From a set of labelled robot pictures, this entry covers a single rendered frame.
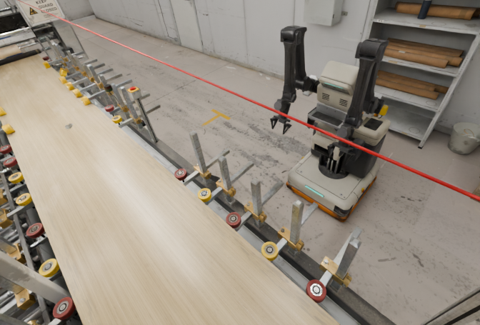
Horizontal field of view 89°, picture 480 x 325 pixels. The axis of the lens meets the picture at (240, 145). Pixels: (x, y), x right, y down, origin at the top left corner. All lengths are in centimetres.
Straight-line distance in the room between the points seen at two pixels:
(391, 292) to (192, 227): 155
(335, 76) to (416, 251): 159
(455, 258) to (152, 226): 225
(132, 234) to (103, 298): 30
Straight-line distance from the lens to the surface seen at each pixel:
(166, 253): 136
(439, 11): 309
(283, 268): 154
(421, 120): 362
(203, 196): 148
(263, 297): 120
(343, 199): 226
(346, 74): 160
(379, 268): 236
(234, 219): 135
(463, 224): 288
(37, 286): 149
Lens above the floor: 206
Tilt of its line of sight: 42 degrees down
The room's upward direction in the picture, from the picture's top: 7 degrees counter-clockwise
